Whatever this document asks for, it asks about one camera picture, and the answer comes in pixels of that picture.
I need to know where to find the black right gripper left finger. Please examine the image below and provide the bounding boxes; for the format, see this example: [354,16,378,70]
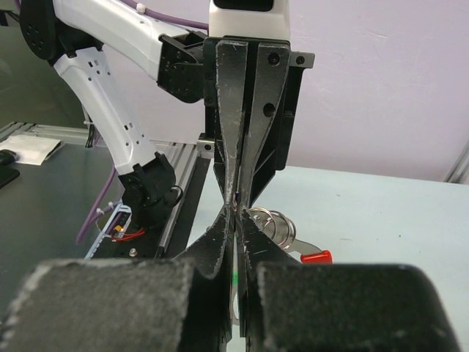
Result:
[1,211,232,351]

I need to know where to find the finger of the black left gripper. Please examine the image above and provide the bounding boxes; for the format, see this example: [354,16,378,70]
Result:
[215,40,248,211]
[241,42,291,209]

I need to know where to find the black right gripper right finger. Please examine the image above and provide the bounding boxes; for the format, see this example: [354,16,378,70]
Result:
[237,212,460,351]

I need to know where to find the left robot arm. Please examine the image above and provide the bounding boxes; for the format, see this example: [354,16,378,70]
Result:
[20,1,292,242]

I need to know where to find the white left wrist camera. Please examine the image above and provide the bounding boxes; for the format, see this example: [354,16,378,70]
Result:
[208,1,290,41]

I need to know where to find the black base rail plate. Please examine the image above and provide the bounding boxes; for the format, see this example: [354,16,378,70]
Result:
[106,156,210,259]

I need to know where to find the white slotted cable duct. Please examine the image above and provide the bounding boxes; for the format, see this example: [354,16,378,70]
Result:
[85,203,131,260]

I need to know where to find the left aluminium frame post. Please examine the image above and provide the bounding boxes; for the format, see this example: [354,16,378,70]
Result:
[444,144,469,185]

